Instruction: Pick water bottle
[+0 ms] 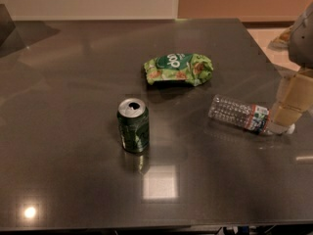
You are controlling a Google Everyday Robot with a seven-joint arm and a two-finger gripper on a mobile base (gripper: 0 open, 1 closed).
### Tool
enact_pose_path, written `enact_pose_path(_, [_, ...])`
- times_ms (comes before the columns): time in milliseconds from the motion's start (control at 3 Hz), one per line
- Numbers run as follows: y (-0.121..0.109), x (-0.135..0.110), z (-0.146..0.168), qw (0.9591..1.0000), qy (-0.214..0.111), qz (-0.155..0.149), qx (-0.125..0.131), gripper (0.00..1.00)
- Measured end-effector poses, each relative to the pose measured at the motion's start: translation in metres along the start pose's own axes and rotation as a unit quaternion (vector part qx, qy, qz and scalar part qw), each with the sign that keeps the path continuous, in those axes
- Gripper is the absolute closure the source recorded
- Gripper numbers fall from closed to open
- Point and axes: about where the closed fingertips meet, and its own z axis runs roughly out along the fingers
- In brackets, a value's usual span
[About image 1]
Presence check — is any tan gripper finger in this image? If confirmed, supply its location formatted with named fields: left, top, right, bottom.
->
left=268, top=69, right=313, bottom=134

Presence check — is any green soda can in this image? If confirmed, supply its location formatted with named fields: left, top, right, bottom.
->
left=117, top=98, right=150, bottom=154

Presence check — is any green snack bag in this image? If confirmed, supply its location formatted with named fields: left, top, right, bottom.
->
left=144, top=53, right=213, bottom=86

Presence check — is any clear plastic water bottle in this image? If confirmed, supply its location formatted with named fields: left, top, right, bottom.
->
left=207, top=94, right=296, bottom=136

